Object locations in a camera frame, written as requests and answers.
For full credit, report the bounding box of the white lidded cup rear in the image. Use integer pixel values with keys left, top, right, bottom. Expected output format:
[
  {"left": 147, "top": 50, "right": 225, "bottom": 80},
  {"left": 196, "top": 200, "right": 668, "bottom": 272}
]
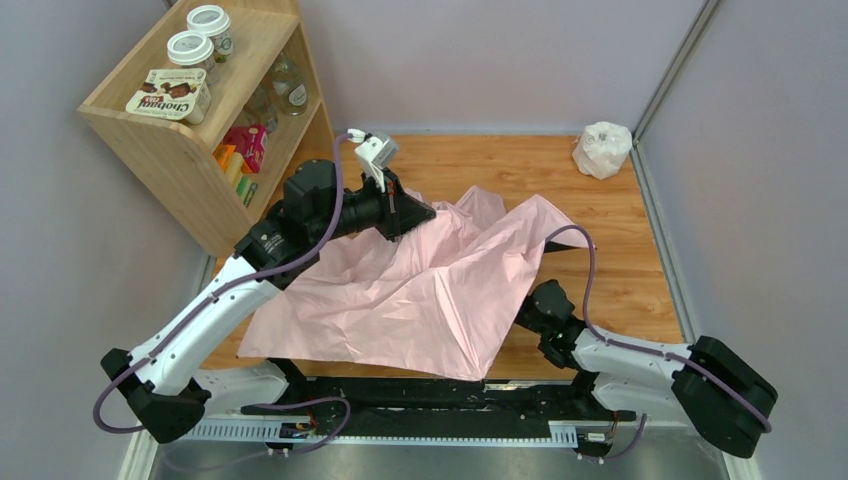
[{"left": 186, "top": 5, "right": 234, "bottom": 63}]

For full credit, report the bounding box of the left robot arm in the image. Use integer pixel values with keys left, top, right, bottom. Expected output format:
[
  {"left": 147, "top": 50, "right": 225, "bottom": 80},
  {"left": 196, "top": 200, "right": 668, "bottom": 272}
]
[{"left": 101, "top": 159, "right": 436, "bottom": 444}]

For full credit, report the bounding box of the white lidded cup front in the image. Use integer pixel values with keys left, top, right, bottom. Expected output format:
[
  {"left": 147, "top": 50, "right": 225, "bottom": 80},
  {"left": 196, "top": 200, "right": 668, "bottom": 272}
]
[{"left": 166, "top": 30, "right": 220, "bottom": 86}]

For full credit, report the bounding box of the wooden shelf unit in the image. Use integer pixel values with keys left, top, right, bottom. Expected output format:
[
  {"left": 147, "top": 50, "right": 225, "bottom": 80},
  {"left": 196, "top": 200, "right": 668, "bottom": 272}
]
[{"left": 78, "top": 1, "right": 334, "bottom": 257}]

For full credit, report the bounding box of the white lidded cup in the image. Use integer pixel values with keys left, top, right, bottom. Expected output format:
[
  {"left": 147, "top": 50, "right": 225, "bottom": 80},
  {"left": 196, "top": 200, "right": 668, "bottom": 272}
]
[
  {"left": 186, "top": 5, "right": 234, "bottom": 63},
  {"left": 166, "top": 30, "right": 220, "bottom": 86}
]

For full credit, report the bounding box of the pink folding umbrella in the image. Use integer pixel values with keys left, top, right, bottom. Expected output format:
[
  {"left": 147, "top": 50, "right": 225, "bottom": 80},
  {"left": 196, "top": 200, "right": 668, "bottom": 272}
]
[{"left": 238, "top": 186, "right": 587, "bottom": 381}]

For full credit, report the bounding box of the purple cable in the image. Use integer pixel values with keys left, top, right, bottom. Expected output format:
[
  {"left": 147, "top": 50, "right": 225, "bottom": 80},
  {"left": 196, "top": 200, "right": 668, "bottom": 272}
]
[
  {"left": 92, "top": 132, "right": 356, "bottom": 435},
  {"left": 544, "top": 225, "right": 774, "bottom": 435}
]

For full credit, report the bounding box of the white crumpled plastic bag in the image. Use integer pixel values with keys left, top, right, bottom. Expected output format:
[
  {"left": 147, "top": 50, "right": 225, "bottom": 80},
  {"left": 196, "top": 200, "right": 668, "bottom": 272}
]
[{"left": 572, "top": 121, "right": 633, "bottom": 180}]

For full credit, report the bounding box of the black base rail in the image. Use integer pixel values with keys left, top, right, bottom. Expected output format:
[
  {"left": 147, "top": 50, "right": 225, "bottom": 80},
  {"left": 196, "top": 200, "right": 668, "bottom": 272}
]
[{"left": 241, "top": 374, "right": 637, "bottom": 440}]

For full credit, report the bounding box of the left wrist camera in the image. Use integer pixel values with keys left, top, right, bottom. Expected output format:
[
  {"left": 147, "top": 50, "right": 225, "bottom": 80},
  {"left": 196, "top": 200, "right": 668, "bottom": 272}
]
[{"left": 347, "top": 128, "right": 399, "bottom": 193}]

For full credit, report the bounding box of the pink box on shelf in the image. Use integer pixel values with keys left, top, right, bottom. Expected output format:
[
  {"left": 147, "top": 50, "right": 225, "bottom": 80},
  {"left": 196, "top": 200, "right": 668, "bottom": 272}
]
[{"left": 221, "top": 124, "right": 268, "bottom": 173}]

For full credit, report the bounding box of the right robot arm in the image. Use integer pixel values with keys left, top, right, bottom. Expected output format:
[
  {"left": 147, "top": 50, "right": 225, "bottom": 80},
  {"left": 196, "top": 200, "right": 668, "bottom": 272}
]
[{"left": 515, "top": 280, "right": 778, "bottom": 459}]

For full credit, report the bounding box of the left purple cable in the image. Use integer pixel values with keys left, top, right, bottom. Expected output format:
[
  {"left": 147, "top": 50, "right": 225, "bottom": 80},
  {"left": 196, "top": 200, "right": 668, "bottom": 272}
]
[{"left": 92, "top": 132, "right": 356, "bottom": 435}]

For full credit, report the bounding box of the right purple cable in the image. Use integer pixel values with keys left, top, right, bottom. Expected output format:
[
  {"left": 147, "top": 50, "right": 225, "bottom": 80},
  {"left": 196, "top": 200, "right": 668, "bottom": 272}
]
[{"left": 544, "top": 225, "right": 774, "bottom": 435}]

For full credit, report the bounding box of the stack of coloured sponges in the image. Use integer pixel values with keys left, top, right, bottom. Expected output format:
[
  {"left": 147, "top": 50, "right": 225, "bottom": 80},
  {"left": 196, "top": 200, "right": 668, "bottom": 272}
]
[{"left": 213, "top": 144, "right": 258, "bottom": 207}]

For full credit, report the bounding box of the Chobani yogurt pack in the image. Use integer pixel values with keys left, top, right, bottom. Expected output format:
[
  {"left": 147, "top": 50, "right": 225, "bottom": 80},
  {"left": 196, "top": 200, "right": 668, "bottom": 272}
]
[{"left": 125, "top": 68, "right": 212, "bottom": 125}]

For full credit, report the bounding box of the glass jar on shelf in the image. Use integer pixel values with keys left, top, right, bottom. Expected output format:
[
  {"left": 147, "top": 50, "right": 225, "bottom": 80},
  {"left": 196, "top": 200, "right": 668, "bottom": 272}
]
[{"left": 271, "top": 53, "right": 308, "bottom": 116}]

